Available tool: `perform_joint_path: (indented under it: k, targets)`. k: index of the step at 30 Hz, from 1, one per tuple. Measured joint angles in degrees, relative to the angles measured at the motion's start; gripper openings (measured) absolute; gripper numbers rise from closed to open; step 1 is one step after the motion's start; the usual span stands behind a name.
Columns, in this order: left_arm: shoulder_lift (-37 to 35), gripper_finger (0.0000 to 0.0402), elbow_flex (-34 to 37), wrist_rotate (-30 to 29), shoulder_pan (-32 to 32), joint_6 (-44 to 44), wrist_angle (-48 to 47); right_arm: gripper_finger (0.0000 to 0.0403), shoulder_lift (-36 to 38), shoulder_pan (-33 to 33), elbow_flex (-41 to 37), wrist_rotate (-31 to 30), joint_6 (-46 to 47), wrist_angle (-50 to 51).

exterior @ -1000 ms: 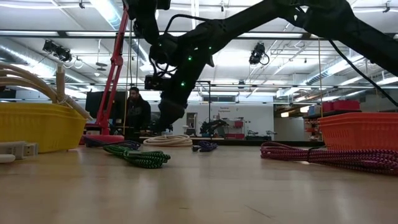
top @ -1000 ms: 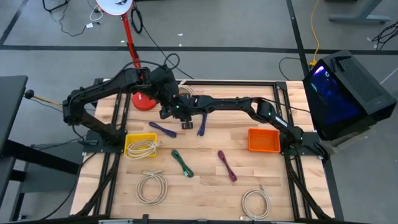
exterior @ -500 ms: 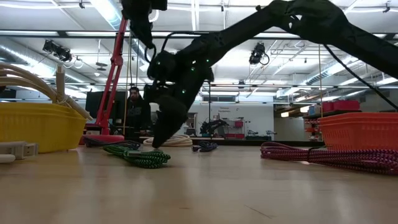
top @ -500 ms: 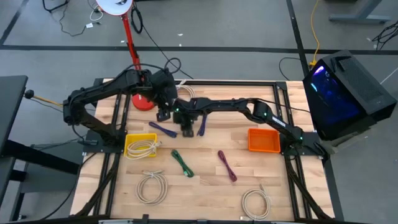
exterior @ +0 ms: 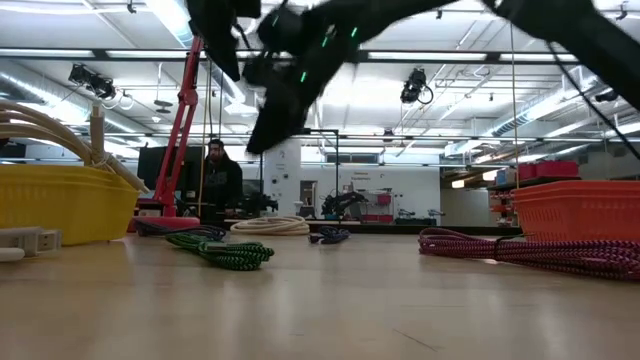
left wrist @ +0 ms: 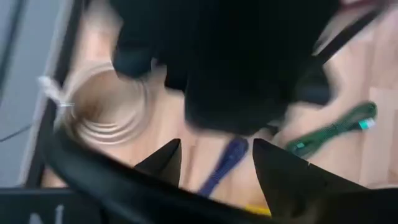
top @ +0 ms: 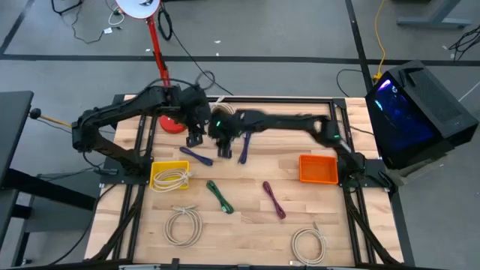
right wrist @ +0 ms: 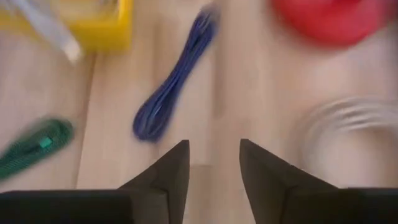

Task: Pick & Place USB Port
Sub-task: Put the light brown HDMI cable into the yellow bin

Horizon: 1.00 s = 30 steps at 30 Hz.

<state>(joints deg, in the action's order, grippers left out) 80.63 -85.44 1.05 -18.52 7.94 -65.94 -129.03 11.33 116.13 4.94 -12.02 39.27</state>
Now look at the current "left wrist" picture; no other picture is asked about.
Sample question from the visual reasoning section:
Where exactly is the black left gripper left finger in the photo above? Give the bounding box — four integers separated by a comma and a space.
134, 138, 183, 189

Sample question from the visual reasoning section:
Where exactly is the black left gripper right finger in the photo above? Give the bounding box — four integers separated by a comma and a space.
252, 138, 369, 220

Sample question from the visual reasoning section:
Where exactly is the blue braided USB cable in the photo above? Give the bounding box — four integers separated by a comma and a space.
197, 138, 250, 197

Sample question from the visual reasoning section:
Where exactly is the beige cable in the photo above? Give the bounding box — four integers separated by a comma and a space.
39, 60, 155, 147

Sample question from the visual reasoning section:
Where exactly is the green braided USB cable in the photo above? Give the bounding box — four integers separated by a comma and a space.
285, 101, 378, 158

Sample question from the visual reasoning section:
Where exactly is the yellow plastic basket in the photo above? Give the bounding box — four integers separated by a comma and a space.
244, 203, 272, 218

